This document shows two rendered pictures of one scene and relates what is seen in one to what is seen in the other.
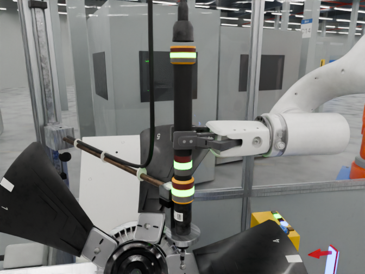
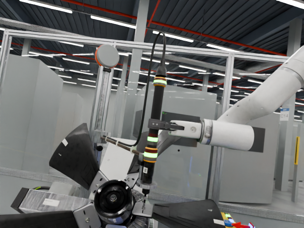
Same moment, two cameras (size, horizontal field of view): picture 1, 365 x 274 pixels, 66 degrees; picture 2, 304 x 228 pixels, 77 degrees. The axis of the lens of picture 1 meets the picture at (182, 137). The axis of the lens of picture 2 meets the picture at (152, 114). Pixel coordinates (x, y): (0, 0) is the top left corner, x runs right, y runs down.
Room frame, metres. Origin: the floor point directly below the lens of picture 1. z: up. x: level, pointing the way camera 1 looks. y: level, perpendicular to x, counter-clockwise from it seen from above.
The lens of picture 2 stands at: (-0.14, -0.14, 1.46)
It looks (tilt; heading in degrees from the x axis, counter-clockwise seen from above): 3 degrees up; 14
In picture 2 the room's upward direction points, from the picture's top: 8 degrees clockwise
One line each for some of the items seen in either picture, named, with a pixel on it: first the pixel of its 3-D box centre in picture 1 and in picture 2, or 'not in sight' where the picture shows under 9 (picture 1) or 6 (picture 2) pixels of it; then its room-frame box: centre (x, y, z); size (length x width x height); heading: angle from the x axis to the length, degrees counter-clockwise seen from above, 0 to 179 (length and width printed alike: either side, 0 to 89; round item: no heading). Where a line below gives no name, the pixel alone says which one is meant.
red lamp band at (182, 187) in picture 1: (182, 182); (151, 150); (0.50, 0.00, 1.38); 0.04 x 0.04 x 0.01
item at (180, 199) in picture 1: (182, 194); (149, 158); (0.50, 0.00, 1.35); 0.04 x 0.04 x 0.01
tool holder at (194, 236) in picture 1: (179, 212); (146, 170); (0.50, 0.01, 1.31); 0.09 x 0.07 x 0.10; 44
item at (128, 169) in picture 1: (104, 157); (117, 144); (0.72, 0.21, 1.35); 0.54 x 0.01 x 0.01; 44
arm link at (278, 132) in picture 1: (269, 135); (204, 131); (0.52, -0.17, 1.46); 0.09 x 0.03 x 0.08; 9
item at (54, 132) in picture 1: (58, 136); (99, 136); (0.95, 0.43, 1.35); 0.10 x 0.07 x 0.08; 44
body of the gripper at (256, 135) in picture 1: (238, 135); (186, 128); (0.51, -0.11, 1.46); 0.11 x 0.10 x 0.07; 99
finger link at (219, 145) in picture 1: (225, 141); (175, 127); (0.47, -0.08, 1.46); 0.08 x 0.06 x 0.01; 158
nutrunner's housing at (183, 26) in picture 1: (182, 138); (154, 125); (0.50, 0.00, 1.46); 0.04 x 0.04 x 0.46
